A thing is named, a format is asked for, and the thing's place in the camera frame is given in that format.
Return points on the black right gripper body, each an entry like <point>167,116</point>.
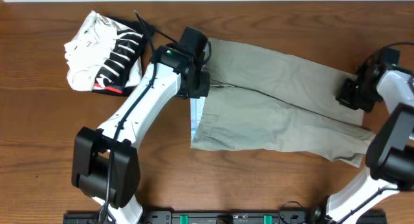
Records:
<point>357,96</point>

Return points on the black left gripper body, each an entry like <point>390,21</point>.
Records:
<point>198,86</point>

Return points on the khaki green shorts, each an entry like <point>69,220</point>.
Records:
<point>261,99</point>

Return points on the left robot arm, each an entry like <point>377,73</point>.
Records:
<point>105,161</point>

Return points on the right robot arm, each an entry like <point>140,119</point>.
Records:
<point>388,161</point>

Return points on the black white striped garment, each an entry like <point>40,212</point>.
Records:
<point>120,71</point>

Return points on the white folded garment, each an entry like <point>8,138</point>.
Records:
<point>86,51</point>

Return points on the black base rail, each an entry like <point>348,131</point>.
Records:
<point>167,217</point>

